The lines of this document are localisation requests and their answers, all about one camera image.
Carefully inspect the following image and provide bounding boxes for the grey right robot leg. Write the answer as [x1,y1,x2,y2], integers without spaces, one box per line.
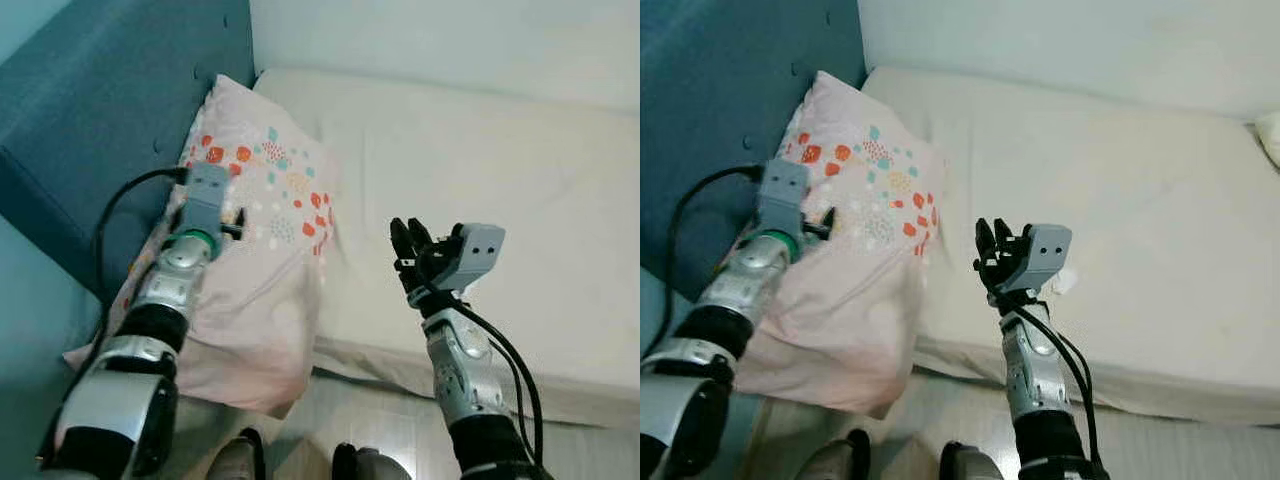
[330,442,411,480]
[938,440,1006,480]

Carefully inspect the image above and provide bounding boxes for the pink patterned pillow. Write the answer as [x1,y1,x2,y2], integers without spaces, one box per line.
[62,75,341,419]
[715,70,946,421]

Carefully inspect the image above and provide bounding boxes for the cream mattress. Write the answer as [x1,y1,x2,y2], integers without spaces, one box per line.
[250,68,641,431]
[860,65,1280,426]

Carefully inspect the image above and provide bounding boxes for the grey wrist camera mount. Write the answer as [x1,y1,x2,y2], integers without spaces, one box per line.
[757,160,811,236]
[440,223,506,293]
[1015,224,1073,293]
[180,163,231,236]

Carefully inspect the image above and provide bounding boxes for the cream cartoon print blanket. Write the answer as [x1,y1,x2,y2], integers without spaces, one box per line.
[1255,110,1280,166]

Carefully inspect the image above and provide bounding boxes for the grey robot leg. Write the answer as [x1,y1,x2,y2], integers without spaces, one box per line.
[330,442,411,480]
[205,428,269,480]
[795,430,871,480]
[938,440,1006,480]

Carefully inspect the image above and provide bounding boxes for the grey left robot leg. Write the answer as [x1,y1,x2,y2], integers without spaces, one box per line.
[205,428,269,480]
[795,430,871,480]

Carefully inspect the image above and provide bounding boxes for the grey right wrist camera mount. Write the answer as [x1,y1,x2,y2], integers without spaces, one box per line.
[440,223,506,293]
[1015,224,1073,293]

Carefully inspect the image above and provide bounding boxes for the blue fabric headboard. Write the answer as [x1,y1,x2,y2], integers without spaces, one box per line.
[0,0,256,306]
[640,0,869,301]

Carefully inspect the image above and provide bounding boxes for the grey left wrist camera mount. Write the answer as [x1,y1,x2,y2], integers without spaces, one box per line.
[757,160,811,236]
[180,163,231,236]

